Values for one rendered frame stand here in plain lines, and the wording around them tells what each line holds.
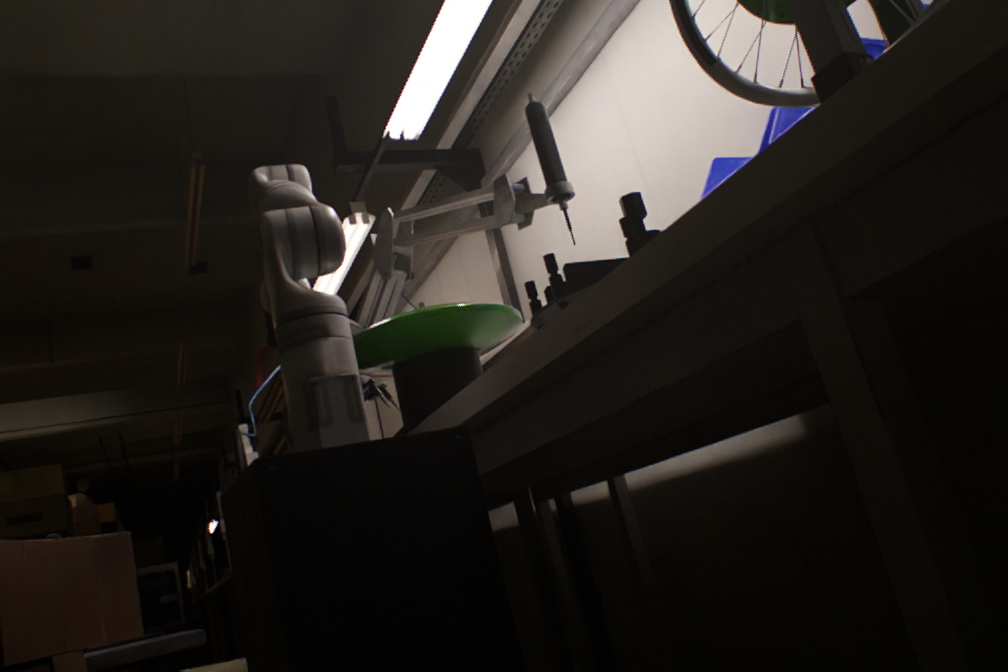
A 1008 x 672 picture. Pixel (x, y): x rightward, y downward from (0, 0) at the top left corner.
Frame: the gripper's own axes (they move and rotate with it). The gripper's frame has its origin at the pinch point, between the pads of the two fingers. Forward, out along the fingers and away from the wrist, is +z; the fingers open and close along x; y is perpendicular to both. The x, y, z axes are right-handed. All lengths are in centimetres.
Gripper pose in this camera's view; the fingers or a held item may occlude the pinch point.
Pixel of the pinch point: (394, 408)
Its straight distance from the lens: 155.8
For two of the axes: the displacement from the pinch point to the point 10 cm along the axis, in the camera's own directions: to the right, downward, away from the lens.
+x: -2.6, -2.3, -9.4
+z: 6.4, 6.9, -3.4
